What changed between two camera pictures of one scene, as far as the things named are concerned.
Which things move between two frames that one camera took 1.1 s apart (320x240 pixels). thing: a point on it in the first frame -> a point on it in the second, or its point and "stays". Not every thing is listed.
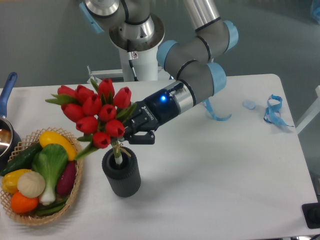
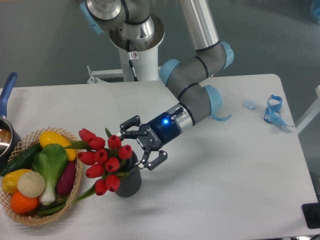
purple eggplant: x=65 y=182 stays
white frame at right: x=314 y=111 stays
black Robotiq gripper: x=150 y=113 -> x=160 y=130
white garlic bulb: x=31 y=184 stays
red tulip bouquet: x=100 y=114 -> x=105 y=156
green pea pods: x=50 y=209 stays
